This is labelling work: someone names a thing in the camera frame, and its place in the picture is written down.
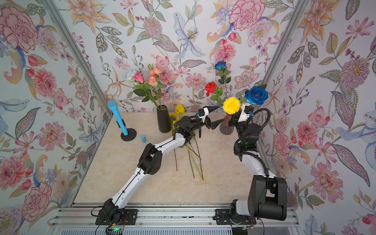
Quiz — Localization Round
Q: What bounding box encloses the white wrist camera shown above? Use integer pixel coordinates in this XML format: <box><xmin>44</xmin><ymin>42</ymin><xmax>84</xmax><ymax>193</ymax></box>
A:
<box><xmin>238</xmin><ymin>103</ymin><xmax>254</xmax><ymax>123</ymax></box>
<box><xmin>196</xmin><ymin>107</ymin><xmax>209</xmax><ymax>123</ymax></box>

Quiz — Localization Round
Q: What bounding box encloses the red rose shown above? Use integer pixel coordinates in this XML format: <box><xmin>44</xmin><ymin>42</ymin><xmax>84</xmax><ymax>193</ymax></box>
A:
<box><xmin>205</xmin><ymin>82</ymin><xmax>223</xmax><ymax>103</ymax></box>

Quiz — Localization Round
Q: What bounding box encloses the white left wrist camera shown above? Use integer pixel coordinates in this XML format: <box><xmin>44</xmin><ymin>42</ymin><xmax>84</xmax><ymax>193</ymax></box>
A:
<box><xmin>196</xmin><ymin>107</ymin><xmax>209</xmax><ymax>123</ymax></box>

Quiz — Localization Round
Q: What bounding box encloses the small yellow flower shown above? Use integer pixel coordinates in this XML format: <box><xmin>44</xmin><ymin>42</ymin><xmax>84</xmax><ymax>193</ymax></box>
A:
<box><xmin>223</xmin><ymin>97</ymin><xmax>241</xmax><ymax>115</ymax></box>

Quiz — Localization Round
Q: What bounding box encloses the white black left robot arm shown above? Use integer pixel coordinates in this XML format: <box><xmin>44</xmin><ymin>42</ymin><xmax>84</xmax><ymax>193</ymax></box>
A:
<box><xmin>98</xmin><ymin>106</ymin><xmax>223</xmax><ymax>224</ymax></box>

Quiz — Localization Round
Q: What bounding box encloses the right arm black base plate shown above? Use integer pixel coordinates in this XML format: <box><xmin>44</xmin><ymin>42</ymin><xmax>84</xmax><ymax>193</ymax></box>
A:
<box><xmin>212</xmin><ymin>209</ymin><xmax>257</xmax><ymax>226</ymax></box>

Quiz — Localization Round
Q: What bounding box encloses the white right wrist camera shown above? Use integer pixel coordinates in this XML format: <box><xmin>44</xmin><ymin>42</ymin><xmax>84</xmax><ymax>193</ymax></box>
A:
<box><xmin>238</xmin><ymin>103</ymin><xmax>254</xmax><ymax>123</ymax></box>

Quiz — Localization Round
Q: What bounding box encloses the blue toy microphone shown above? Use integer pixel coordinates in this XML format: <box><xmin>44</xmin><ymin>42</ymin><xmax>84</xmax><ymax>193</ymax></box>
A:
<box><xmin>108</xmin><ymin>100</ymin><xmax>128</xmax><ymax>136</ymax></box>

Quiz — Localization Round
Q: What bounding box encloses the small blue cylinder cap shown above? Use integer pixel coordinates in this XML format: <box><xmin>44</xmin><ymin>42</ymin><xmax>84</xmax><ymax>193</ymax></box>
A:
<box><xmin>140</xmin><ymin>135</ymin><xmax>146</xmax><ymax>143</ymax></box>

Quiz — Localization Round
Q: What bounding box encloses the black microphone stand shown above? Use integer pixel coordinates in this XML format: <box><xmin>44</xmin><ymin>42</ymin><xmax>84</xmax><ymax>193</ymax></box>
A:
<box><xmin>120</xmin><ymin>120</ymin><xmax>137</xmax><ymax>142</ymax></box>

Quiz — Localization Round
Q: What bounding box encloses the brown glass vase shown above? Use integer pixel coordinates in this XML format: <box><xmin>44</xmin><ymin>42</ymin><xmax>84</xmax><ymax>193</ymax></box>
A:
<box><xmin>219</xmin><ymin>114</ymin><xmax>234</xmax><ymax>135</ymax></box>

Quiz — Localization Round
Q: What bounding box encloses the black cylindrical vase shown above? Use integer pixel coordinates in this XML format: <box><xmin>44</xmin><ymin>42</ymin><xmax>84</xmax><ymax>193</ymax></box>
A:
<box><xmin>157</xmin><ymin>105</ymin><xmax>171</xmax><ymax>133</ymax></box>

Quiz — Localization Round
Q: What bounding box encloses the orange yellow sunflower vase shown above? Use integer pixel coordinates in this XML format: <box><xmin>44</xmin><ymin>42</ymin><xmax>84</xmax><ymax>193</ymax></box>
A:
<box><xmin>169</xmin><ymin>113</ymin><xmax>178</xmax><ymax>171</ymax></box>

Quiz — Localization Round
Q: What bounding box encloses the small tall blue rose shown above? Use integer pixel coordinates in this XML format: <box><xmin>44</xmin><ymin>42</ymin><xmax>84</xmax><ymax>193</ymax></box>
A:
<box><xmin>215</xmin><ymin>61</ymin><xmax>231</xmax><ymax>88</ymax></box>

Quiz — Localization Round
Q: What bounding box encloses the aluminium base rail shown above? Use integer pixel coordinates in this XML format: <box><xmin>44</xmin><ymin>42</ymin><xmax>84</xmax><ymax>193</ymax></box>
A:
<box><xmin>48</xmin><ymin>203</ymin><xmax>303</xmax><ymax>235</ymax></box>

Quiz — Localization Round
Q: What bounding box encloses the large blue rose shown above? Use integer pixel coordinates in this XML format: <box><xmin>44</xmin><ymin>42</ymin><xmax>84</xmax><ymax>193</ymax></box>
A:
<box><xmin>245</xmin><ymin>85</ymin><xmax>268</xmax><ymax>105</ymax></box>

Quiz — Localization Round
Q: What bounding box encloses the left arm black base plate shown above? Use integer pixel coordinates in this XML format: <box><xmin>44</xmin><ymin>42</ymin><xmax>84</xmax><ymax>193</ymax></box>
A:
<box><xmin>95</xmin><ymin>209</ymin><xmax>139</xmax><ymax>226</ymax></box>

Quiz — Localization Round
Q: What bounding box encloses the pink rose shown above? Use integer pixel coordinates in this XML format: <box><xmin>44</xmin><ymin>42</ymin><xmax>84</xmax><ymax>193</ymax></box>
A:
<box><xmin>134</xmin><ymin>72</ymin><xmax>144</xmax><ymax>84</ymax></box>

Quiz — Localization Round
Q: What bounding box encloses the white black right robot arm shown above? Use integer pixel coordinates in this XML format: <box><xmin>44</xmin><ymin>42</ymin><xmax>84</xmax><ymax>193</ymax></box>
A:
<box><xmin>229</xmin><ymin>116</ymin><xmax>287</xmax><ymax>221</ymax></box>

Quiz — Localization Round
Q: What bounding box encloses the peach pink flowers cluster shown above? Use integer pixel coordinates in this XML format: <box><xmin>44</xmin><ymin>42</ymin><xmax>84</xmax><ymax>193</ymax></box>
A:
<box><xmin>147</xmin><ymin>68</ymin><xmax>162</xmax><ymax>87</ymax></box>

